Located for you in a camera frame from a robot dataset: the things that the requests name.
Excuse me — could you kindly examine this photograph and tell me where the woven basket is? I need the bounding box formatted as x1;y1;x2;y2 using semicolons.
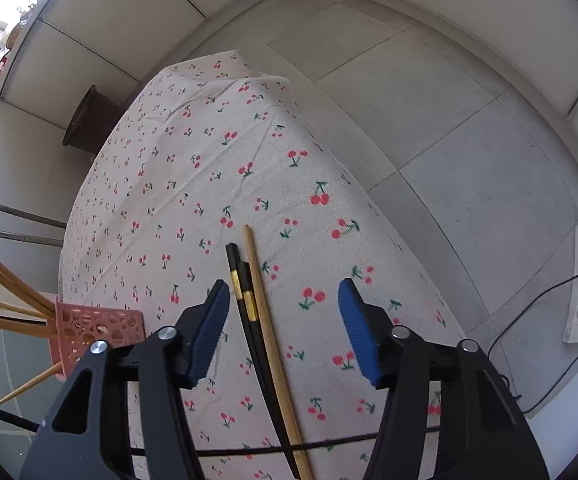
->
6;19;30;44

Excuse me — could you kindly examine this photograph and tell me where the cherry print tablecloth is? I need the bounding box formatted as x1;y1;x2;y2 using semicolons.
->
59;49;470;480

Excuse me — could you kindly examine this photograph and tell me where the long light bamboo chopstick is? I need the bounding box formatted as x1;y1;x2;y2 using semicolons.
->
242;224;316;480

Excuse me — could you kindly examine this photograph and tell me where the pink perforated utensil holder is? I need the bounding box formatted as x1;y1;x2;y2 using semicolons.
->
49;296;147;382

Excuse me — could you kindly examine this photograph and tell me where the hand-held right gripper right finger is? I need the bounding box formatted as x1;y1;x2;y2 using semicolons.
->
338;277;550;480

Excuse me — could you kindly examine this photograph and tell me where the brown trash bin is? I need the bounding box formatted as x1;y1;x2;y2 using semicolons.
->
62;85;136;157

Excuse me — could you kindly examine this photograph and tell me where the thick black cable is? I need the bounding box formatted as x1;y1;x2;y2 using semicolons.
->
0;400;442;459

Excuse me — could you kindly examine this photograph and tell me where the green-grip metal mop handle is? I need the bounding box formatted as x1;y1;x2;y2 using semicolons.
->
0;194;68;229

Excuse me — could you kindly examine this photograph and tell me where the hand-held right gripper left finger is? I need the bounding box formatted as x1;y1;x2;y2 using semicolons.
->
19;280;232;480

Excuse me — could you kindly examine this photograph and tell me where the thin black power cable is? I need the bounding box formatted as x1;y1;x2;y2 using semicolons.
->
488;275;578;414

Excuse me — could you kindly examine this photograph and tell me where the black chopstick with gold band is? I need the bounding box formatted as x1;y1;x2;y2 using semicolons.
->
236;259;303;480
225;243;290;461

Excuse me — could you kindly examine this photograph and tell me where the white kitchen countertop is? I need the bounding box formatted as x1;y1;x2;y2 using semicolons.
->
0;0;77;101

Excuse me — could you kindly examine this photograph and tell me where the blue-grip metal mop handle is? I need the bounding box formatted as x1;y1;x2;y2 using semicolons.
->
0;226;66;247

